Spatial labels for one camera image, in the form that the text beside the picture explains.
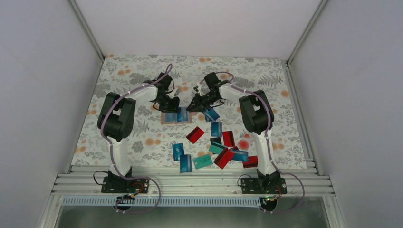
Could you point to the red card centre upright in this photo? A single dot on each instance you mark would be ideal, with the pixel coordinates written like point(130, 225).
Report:
point(228, 138)

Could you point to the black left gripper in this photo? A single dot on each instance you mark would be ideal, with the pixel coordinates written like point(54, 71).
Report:
point(172, 108)

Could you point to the tan leather card holder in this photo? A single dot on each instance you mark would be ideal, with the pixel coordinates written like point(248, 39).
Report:
point(171, 118)

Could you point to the teal green card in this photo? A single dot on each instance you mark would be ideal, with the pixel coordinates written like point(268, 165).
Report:
point(216, 148)

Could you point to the red card bottom right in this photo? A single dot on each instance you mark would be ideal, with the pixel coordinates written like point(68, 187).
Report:
point(251, 162)

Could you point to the aluminium rail frame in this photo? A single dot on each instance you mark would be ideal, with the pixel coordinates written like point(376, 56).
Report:
point(203, 182)

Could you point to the black card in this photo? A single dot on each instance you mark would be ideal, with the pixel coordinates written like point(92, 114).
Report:
point(216, 140)

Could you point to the perforated grey cable tray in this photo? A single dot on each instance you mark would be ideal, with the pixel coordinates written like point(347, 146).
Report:
point(164, 201)

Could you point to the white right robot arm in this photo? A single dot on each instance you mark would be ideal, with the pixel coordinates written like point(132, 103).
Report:
point(256, 113)

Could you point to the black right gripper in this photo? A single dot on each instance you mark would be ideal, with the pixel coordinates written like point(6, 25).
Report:
point(198, 106)

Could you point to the teal card pile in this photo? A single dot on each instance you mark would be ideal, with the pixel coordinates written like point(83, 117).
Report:
point(202, 161)

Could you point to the blue striped card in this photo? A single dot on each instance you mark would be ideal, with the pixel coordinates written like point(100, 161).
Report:
point(185, 163)

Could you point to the blue card pile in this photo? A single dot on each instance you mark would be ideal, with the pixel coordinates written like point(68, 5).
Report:
point(211, 115)
point(178, 151)

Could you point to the red card near wallet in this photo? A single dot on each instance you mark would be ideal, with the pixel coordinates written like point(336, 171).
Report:
point(195, 135)

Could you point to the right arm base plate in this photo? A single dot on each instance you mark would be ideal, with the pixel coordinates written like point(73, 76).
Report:
point(251, 186)

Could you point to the light blue card right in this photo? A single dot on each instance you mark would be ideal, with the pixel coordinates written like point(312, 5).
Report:
point(240, 156)

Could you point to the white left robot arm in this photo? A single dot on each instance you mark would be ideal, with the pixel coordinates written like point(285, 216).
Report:
point(116, 119)

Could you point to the red card lower centre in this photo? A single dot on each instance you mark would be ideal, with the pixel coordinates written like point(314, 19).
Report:
point(223, 158)

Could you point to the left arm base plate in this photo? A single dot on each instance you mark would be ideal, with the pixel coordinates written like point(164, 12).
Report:
point(118, 185)

